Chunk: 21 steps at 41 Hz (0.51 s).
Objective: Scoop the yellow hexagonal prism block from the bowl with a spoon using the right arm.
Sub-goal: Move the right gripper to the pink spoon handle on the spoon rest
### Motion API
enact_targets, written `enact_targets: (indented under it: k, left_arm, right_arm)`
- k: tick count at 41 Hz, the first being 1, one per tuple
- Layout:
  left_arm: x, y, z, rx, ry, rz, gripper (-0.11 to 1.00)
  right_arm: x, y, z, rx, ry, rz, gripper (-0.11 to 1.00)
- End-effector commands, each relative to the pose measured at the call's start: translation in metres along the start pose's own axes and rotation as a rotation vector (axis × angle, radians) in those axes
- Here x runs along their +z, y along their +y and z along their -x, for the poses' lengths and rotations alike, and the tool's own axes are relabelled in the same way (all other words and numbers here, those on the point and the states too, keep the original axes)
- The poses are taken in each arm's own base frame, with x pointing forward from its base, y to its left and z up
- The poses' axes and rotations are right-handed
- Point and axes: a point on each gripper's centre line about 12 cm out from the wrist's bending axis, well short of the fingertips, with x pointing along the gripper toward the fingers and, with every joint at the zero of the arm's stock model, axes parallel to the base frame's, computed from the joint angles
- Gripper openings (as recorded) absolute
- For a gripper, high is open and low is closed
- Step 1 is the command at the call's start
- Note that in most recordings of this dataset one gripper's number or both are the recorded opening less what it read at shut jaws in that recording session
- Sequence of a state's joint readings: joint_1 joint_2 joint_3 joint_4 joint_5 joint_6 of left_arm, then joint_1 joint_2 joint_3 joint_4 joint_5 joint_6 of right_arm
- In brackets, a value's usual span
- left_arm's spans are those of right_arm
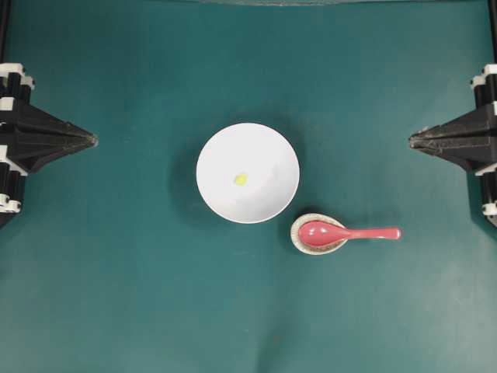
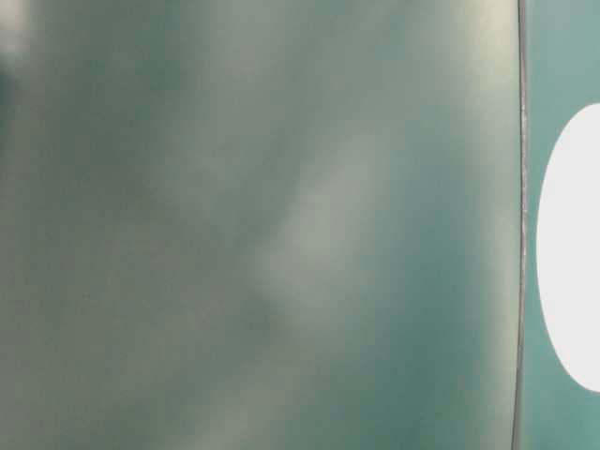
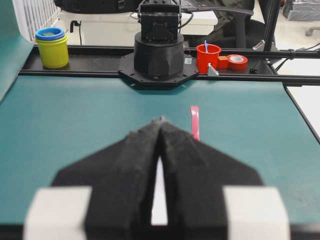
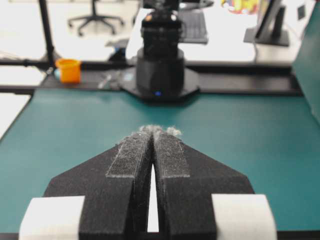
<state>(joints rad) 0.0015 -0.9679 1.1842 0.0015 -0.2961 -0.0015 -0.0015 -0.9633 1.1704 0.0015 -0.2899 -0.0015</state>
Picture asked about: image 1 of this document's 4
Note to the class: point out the white round bowl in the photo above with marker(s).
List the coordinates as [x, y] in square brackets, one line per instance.
[262, 153]

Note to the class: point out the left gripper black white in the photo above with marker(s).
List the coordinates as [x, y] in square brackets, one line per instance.
[21, 156]

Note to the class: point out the black frame rail right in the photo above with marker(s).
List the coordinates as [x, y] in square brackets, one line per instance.
[492, 14]

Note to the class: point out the black frame rail left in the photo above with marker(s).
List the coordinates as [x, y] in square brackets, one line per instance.
[5, 10]

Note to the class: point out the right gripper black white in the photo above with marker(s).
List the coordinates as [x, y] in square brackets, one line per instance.
[478, 159]

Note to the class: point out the speckled ceramic spoon rest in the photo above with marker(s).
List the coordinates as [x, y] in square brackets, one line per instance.
[305, 248]

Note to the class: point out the black frame rail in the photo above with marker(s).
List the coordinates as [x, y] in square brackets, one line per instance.
[5, 10]
[492, 14]

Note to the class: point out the pink ceramic spoon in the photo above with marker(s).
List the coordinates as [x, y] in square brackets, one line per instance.
[320, 234]

